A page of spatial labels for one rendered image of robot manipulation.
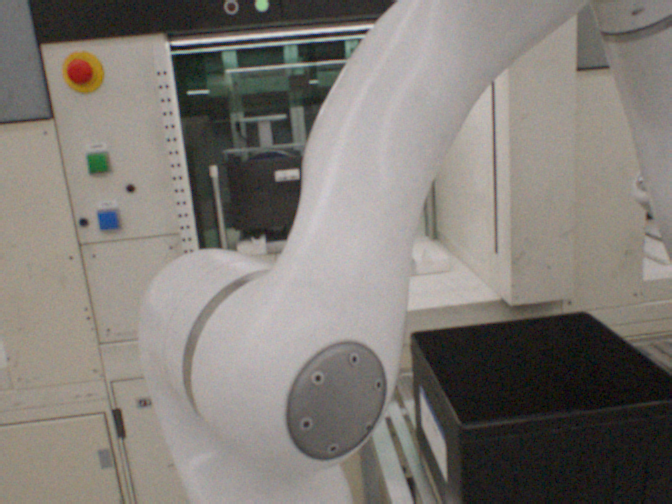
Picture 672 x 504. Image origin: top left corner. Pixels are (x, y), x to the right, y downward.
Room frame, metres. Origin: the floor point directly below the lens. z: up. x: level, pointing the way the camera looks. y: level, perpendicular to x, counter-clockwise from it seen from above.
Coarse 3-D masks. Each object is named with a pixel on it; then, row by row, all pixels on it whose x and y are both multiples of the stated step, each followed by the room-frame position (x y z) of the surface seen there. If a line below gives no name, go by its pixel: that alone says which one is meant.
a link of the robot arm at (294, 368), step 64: (448, 0) 0.47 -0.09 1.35; (512, 0) 0.47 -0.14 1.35; (576, 0) 0.48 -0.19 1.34; (384, 64) 0.46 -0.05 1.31; (448, 64) 0.46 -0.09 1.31; (320, 128) 0.45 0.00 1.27; (384, 128) 0.43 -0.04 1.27; (448, 128) 0.46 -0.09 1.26; (320, 192) 0.40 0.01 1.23; (384, 192) 0.41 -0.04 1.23; (320, 256) 0.36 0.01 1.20; (384, 256) 0.39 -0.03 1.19; (256, 320) 0.34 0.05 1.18; (320, 320) 0.33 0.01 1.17; (384, 320) 0.36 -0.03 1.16; (192, 384) 0.36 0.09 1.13; (256, 384) 0.32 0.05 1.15; (320, 384) 0.32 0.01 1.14; (384, 384) 0.35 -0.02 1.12; (256, 448) 0.32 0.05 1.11; (320, 448) 0.31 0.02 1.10
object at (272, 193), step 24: (240, 120) 1.70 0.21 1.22; (264, 120) 1.68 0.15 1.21; (264, 144) 1.70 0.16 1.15; (288, 144) 1.73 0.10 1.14; (240, 168) 1.61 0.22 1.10; (264, 168) 1.62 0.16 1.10; (288, 168) 1.62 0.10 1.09; (240, 192) 1.61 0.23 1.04; (264, 192) 1.62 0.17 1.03; (288, 192) 1.62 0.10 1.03; (240, 216) 1.61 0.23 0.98; (264, 216) 1.62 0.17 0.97; (288, 216) 1.62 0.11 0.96
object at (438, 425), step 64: (512, 320) 0.88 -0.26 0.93; (576, 320) 0.88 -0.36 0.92; (448, 384) 0.87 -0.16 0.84; (512, 384) 0.88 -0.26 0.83; (576, 384) 0.88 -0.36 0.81; (640, 384) 0.73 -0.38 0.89; (448, 448) 0.65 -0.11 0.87; (512, 448) 0.60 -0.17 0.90; (576, 448) 0.60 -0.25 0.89; (640, 448) 0.61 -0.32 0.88
